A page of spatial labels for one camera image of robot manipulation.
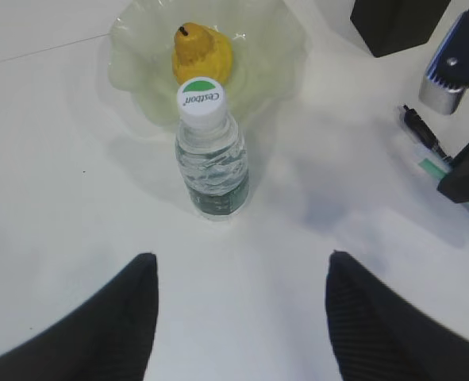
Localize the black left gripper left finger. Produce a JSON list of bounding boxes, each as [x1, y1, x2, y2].
[[0, 253, 158, 380]]

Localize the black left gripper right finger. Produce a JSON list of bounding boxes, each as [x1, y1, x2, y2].
[[325, 251, 469, 380]]

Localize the clear plastic water bottle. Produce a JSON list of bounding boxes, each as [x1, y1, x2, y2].
[[175, 77, 249, 218]]

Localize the yellow pear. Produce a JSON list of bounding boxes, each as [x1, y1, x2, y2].
[[171, 22, 233, 85]]

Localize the black pen near holder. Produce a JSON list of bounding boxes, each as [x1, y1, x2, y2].
[[402, 105, 452, 165]]

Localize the black square pen holder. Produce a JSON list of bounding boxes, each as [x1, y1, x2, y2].
[[350, 0, 450, 58]]

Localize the green glass wavy plate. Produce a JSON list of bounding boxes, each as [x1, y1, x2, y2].
[[108, 1, 306, 129]]

